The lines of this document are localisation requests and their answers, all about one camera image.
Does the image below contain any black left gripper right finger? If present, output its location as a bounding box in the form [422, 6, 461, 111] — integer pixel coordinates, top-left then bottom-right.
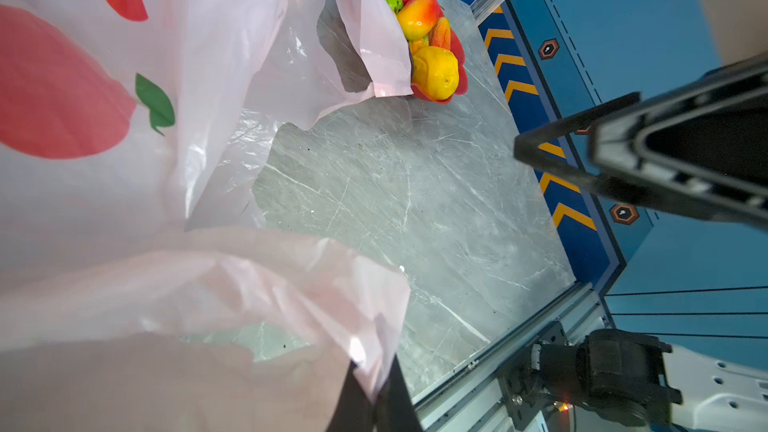
[376, 357, 423, 432]

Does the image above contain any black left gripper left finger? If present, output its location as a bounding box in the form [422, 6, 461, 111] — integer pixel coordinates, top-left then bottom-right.
[326, 362, 374, 432]

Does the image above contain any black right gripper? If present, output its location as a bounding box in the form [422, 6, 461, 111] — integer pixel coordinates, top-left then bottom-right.
[514, 54, 767, 229]

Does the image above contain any yellow lemon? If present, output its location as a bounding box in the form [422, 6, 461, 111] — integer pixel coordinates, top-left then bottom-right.
[411, 46, 459, 101]

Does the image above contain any pink printed plastic bag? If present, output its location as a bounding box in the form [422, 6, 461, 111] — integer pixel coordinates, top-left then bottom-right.
[1, 0, 410, 431]

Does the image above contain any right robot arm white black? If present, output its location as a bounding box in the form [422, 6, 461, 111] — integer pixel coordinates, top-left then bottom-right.
[513, 0, 767, 431]

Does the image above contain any orange red peach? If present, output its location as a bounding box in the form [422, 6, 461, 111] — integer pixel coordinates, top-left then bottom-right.
[429, 17, 452, 51]

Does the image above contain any red yellow mango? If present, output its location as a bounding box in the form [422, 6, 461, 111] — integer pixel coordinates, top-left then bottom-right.
[396, 0, 443, 41]

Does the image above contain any red flower-shaped plate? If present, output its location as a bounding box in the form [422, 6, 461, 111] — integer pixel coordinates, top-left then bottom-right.
[405, 4, 469, 104]

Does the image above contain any aluminium front rail frame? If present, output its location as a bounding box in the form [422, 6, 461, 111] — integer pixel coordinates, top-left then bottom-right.
[414, 284, 607, 431]

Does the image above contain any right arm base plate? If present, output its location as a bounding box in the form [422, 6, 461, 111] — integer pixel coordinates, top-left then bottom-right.
[496, 321, 567, 431]

